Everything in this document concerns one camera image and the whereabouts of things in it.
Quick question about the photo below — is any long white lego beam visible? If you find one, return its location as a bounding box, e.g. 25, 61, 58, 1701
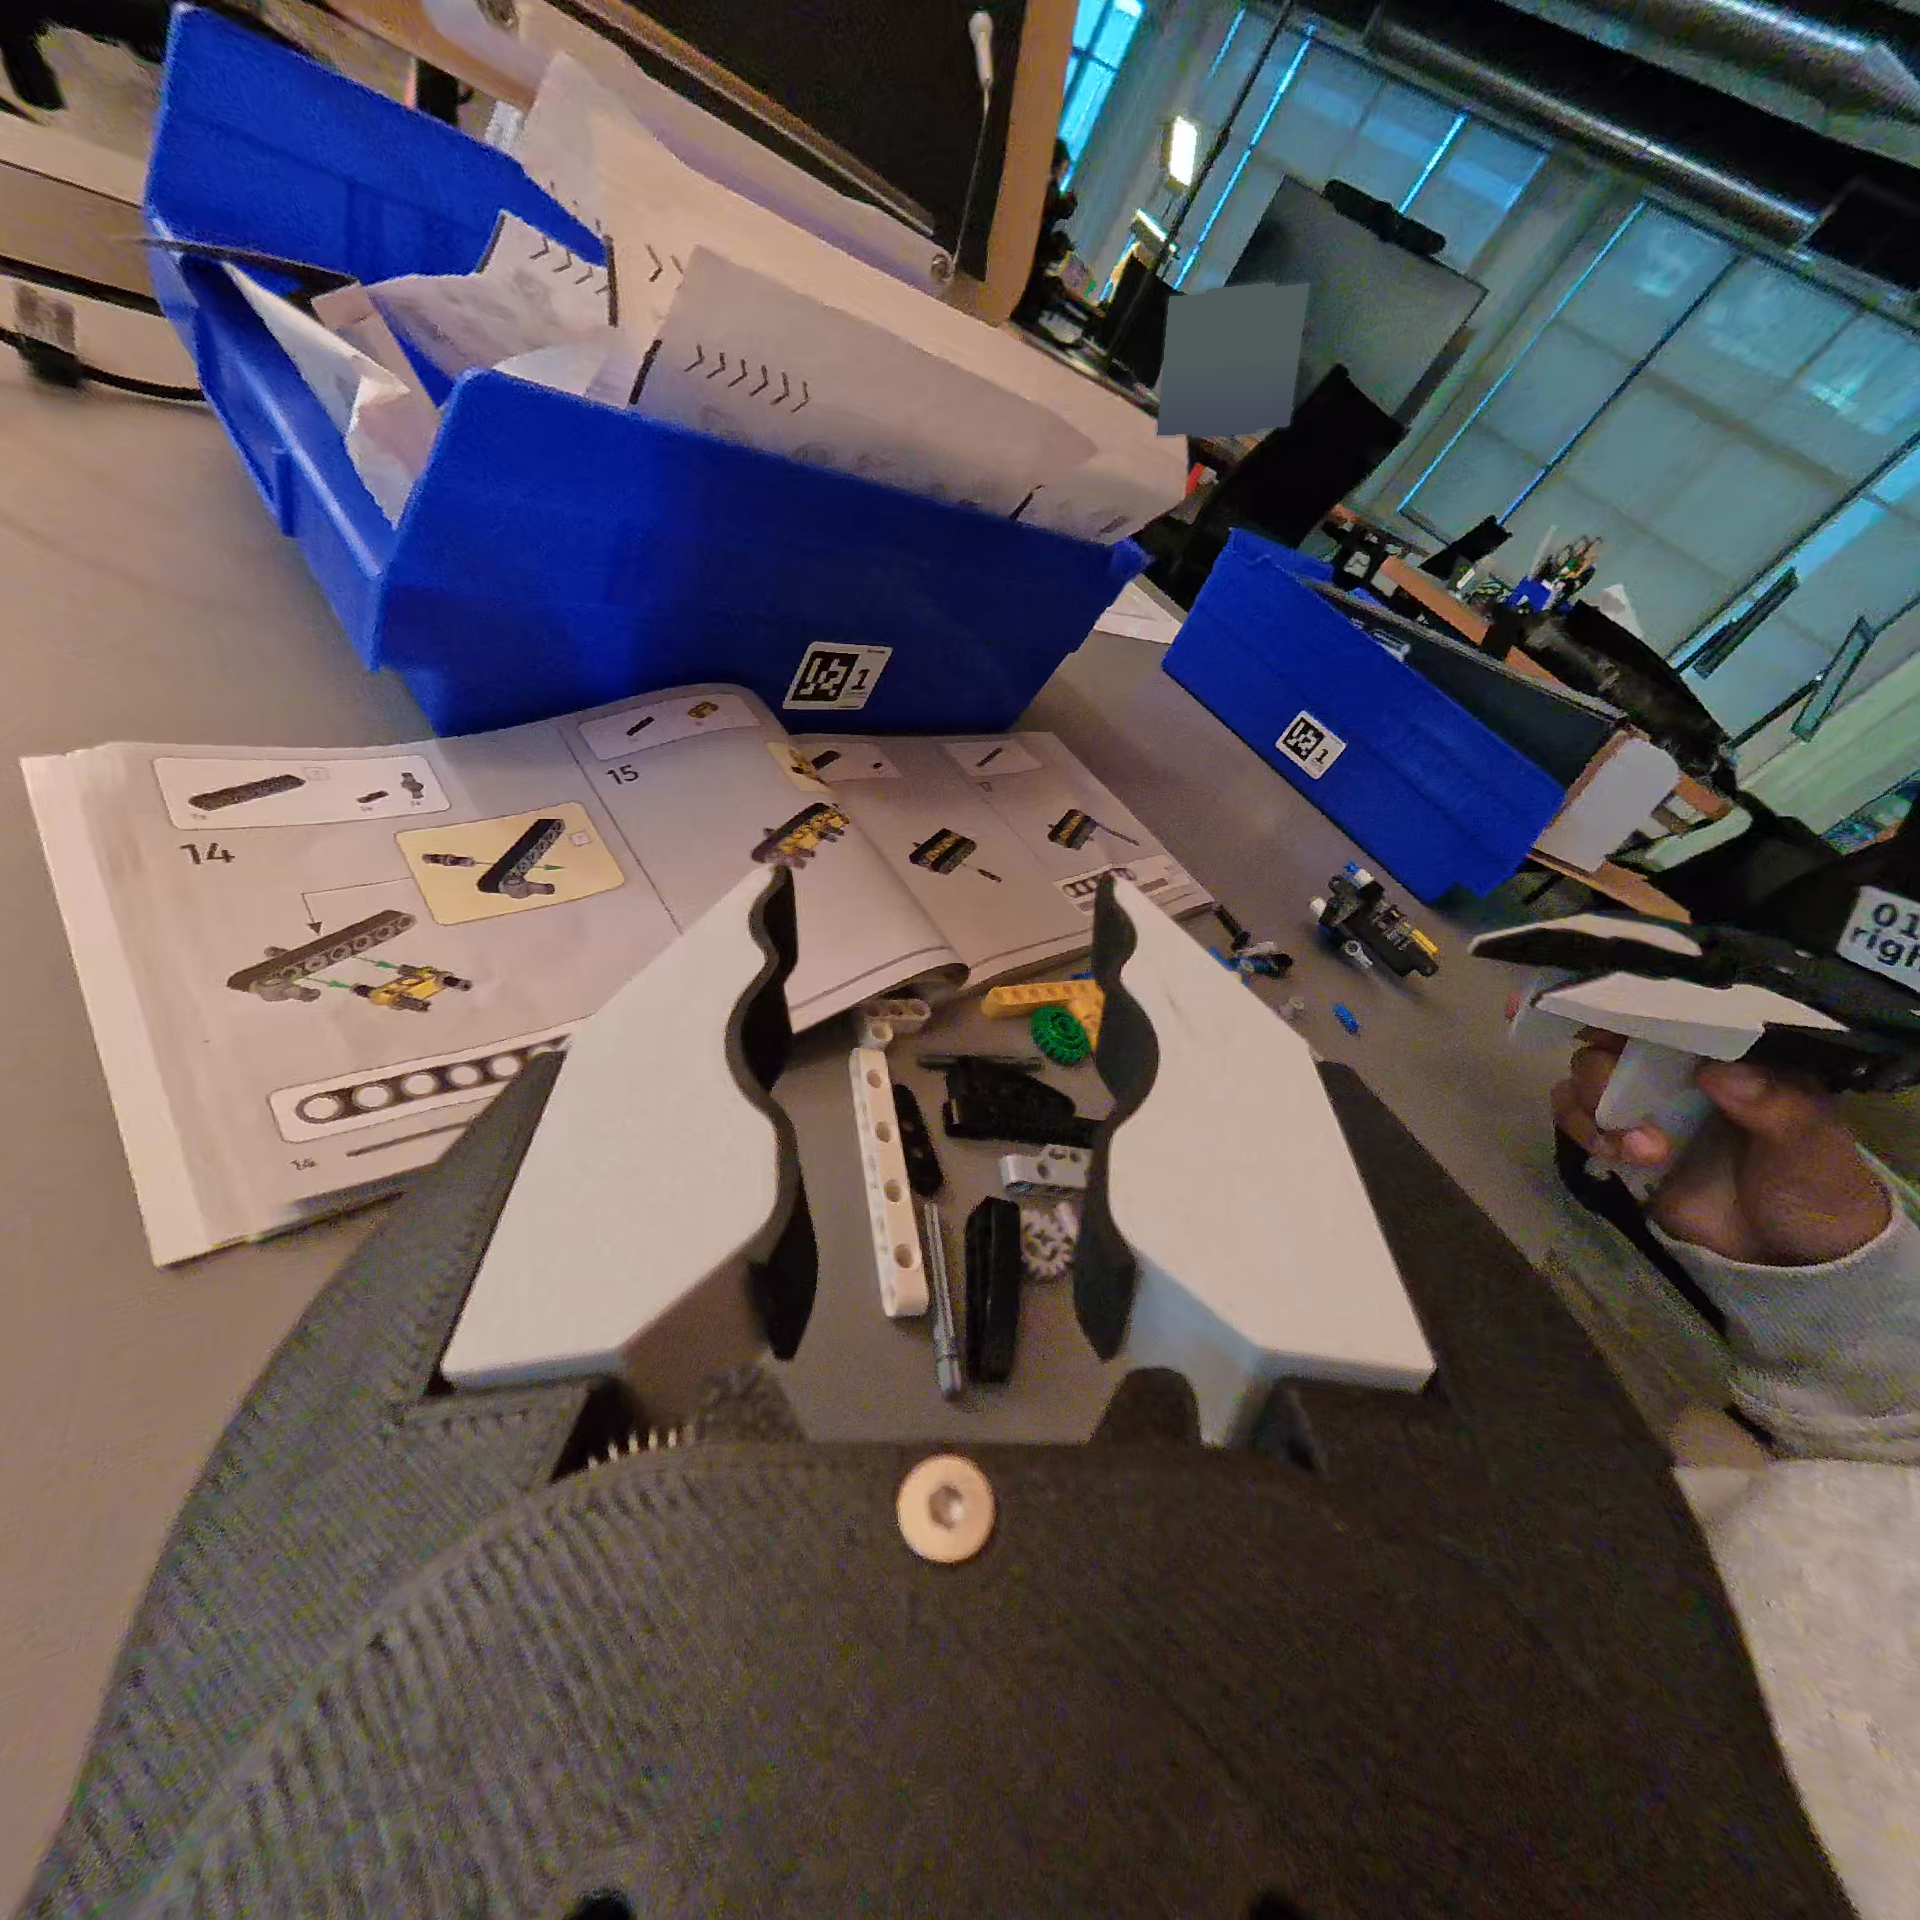
847, 1044, 933, 1320

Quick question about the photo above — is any black office chair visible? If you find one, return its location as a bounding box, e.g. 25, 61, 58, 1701
1199, 364, 1409, 552

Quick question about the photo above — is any black video bar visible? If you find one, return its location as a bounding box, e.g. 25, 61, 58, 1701
1319, 175, 1450, 260

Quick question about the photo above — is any person's grey hoodie torso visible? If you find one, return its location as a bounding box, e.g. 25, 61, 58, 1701
1670, 1457, 1920, 1920

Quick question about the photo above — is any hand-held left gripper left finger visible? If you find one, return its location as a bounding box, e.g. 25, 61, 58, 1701
439, 862, 826, 1421

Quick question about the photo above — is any plain white paper bag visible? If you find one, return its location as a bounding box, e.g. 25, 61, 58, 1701
359, 52, 976, 395

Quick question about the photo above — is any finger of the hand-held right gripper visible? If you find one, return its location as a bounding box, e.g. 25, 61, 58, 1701
1469, 915, 1713, 972
1505, 969, 1855, 1068

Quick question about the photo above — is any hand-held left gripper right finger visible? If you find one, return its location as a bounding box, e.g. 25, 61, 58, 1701
1073, 872, 1440, 1448

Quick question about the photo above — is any lego instruction booklet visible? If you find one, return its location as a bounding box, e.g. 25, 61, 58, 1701
21, 684, 1221, 1270

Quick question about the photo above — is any beige framed monitor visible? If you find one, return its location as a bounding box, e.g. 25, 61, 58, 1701
593, 0, 1087, 326

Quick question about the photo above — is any person's right forearm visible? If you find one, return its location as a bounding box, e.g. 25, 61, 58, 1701
1649, 1184, 1920, 1469

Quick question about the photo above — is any black curved lego panel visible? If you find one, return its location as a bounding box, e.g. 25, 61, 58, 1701
920, 1053, 1101, 1152

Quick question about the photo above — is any blue plastic bin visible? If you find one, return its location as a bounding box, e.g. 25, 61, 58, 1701
142, 5, 1155, 741
1162, 525, 1574, 905

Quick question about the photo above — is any dark grey lego axle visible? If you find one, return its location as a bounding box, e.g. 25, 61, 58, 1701
920, 1198, 968, 1401

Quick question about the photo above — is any chevron printed white paper bag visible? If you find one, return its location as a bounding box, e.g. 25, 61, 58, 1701
626, 246, 1192, 543

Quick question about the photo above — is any code printed white paper bag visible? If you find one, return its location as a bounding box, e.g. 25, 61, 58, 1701
223, 263, 442, 528

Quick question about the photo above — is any person's right hand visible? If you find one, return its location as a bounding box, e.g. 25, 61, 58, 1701
1550, 1035, 1893, 1272

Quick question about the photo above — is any large black display screen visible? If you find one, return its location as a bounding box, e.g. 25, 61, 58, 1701
1223, 175, 1491, 460

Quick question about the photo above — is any black lego frame assembly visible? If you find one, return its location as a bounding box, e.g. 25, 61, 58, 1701
1310, 862, 1446, 981

